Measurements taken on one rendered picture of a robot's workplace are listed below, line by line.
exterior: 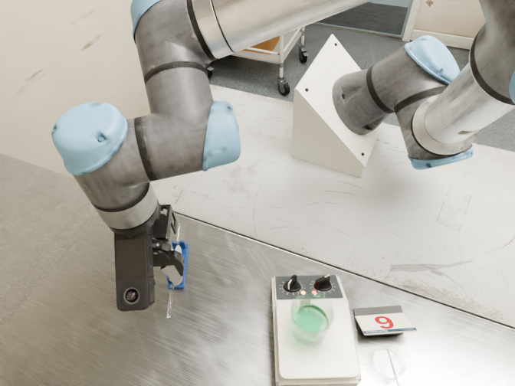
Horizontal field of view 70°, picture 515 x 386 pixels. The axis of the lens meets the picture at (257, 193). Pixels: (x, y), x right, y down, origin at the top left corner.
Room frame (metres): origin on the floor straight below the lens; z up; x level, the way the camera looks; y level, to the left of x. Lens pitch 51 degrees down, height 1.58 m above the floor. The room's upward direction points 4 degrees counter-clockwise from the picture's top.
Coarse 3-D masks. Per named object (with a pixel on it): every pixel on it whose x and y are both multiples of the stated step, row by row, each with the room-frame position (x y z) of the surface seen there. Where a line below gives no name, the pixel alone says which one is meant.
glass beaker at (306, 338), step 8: (296, 296) 0.22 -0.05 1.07; (304, 296) 0.23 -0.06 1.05; (312, 296) 0.23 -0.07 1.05; (320, 296) 0.22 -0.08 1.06; (328, 296) 0.22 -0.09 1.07; (296, 304) 0.22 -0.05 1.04; (320, 304) 0.22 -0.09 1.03; (328, 304) 0.21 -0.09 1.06; (328, 312) 0.21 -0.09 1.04; (336, 320) 0.18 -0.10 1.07; (296, 328) 0.18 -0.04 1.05; (328, 328) 0.17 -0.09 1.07; (296, 336) 0.18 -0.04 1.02; (304, 336) 0.17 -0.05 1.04; (312, 336) 0.17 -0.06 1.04; (320, 336) 0.17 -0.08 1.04; (304, 344) 0.17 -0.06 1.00; (312, 344) 0.17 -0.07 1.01; (320, 344) 0.17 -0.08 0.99
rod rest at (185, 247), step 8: (184, 240) 0.41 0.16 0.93; (184, 248) 0.41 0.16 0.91; (184, 256) 0.39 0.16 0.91; (184, 264) 0.37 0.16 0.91; (184, 272) 0.35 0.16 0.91; (168, 280) 0.33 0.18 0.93; (184, 280) 0.34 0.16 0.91; (168, 288) 0.32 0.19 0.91; (176, 288) 0.32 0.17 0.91; (184, 288) 0.32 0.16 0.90
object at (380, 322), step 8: (360, 320) 0.23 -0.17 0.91; (368, 320) 0.23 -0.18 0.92; (376, 320) 0.23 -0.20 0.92; (384, 320) 0.23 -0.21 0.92; (392, 320) 0.23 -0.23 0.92; (400, 320) 0.23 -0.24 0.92; (368, 328) 0.21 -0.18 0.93; (376, 328) 0.21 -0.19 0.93; (384, 328) 0.21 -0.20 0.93; (392, 328) 0.21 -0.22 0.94; (400, 328) 0.21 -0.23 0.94
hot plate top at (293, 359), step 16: (288, 304) 0.24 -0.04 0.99; (336, 304) 0.24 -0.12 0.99; (288, 320) 0.22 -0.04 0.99; (288, 336) 0.19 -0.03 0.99; (336, 336) 0.18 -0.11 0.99; (352, 336) 0.18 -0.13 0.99; (288, 352) 0.17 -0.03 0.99; (304, 352) 0.16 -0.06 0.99; (320, 352) 0.16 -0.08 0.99; (336, 352) 0.16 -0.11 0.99; (352, 352) 0.16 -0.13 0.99; (288, 368) 0.14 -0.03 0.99; (304, 368) 0.14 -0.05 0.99; (320, 368) 0.14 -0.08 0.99; (336, 368) 0.14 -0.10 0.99; (352, 368) 0.14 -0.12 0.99
